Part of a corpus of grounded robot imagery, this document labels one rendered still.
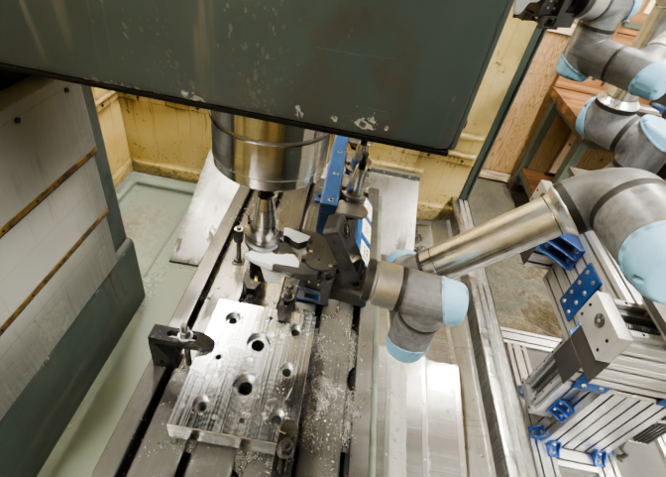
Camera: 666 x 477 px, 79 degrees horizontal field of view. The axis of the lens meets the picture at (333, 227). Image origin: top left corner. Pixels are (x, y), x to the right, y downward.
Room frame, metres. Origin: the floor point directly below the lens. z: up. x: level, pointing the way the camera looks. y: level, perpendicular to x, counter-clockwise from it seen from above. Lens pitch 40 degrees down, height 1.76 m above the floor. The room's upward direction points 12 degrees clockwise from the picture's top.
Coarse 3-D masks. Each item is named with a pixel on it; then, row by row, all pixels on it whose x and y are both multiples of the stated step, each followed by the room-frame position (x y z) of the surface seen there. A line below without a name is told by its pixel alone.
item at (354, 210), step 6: (342, 204) 0.73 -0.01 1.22; (348, 204) 0.73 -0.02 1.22; (354, 204) 0.74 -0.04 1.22; (360, 204) 0.74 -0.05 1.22; (336, 210) 0.70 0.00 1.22; (342, 210) 0.71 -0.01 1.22; (348, 210) 0.71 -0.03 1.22; (354, 210) 0.71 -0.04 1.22; (360, 210) 0.72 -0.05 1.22; (366, 210) 0.72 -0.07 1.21; (348, 216) 0.69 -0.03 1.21; (354, 216) 0.69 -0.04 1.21; (360, 216) 0.70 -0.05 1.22; (366, 216) 0.71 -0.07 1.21
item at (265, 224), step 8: (272, 192) 0.49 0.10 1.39; (256, 200) 0.48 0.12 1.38; (264, 200) 0.47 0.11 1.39; (272, 200) 0.47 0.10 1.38; (256, 208) 0.47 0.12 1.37; (264, 208) 0.47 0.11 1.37; (272, 208) 0.47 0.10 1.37; (256, 216) 0.47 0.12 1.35; (264, 216) 0.46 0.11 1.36; (272, 216) 0.47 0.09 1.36; (256, 224) 0.46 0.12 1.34; (264, 224) 0.46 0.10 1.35; (272, 224) 0.47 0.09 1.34; (256, 232) 0.46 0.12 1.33; (264, 232) 0.46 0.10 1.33; (272, 232) 0.47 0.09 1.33
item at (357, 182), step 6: (366, 168) 0.77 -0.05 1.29; (354, 174) 0.77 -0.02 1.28; (360, 174) 0.76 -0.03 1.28; (366, 174) 0.77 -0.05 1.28; (354, 180) 0.76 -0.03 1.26; (360, 180) 0.76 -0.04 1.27; (348, 186) 0.76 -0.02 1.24; (354, 186) 0.76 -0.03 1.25; (360, 186) 0.76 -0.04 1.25; (348, 192) 0.76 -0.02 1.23; (354, 192) 0.75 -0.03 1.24; (360, 192) 0.76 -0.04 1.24
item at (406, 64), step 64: (0, 0) 0.35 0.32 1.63; (64, 0) 0.35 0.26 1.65; (128, 0) 0.35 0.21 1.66; (192, 0) 0.36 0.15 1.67; (256, 0) 0.36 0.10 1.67; (320, 0) 0.36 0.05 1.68; (384, 0) 0.36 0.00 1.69; (448, 0) 0.36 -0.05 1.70; (512, 0) 0.37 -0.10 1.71; (0, 64) 0.36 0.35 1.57; (64, 64) 0.35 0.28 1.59; (128, 64) 0.35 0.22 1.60; (192, 64) 0.36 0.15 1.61; (256, 64) 0.36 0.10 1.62; (320, 64) 0.36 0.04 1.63; (384, 64) 0.36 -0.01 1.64; (448, 64) 0.36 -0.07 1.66; (320, 128) 0.36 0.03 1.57; (384, 128) 0.36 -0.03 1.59; (448, 128) 0.36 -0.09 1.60
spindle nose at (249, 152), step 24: (216, 120) 0.42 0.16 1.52; (240, 120) 0.40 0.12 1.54; (216, 144) 0.42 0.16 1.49; (240, 144) 0.40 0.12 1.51; (264, 144) 0.40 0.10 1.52; (288, 144) 0.41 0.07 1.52; (312, 144) 0.43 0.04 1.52; (216, 168) 0.43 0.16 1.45; (240, 168) 0.40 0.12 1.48; (264, 168) 0.40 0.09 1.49; (288, 168) 0.41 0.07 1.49; (312, 168) 0.44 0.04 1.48
